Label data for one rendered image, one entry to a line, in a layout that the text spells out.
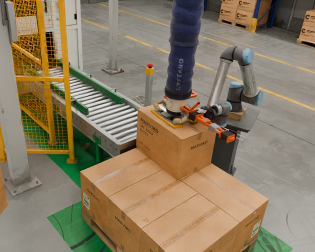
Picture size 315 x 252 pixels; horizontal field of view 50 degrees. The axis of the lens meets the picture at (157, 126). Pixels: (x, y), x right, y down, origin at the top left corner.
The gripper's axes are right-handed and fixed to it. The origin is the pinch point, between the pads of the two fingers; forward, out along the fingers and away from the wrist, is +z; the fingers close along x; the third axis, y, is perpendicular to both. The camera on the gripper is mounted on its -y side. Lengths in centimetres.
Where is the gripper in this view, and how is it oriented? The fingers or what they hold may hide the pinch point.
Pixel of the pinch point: (197, 116)
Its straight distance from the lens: 267.1
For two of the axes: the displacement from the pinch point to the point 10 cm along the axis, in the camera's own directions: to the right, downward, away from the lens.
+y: -5.7, -4.4, 6.9
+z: -8.2, 2.4, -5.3
